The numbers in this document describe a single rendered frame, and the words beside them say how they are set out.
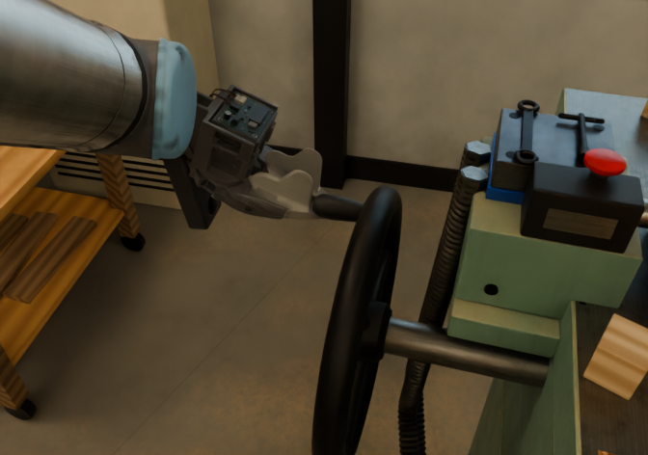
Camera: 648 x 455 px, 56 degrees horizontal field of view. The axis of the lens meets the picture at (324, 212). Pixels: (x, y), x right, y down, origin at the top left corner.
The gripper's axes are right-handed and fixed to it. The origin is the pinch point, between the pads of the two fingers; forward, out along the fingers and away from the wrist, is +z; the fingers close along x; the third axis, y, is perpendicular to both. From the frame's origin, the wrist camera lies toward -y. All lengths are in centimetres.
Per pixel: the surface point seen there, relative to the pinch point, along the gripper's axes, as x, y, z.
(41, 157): 39, -58, -57
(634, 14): 120, -5, 54
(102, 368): 24, -105, -30
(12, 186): 29, -58, -57
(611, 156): -3.7, 21.6, 17.2
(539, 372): -9.5, 2.3, 23.7
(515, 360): -9.0, 2.0, 21.5
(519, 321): -8.2, 5.9, 19.4
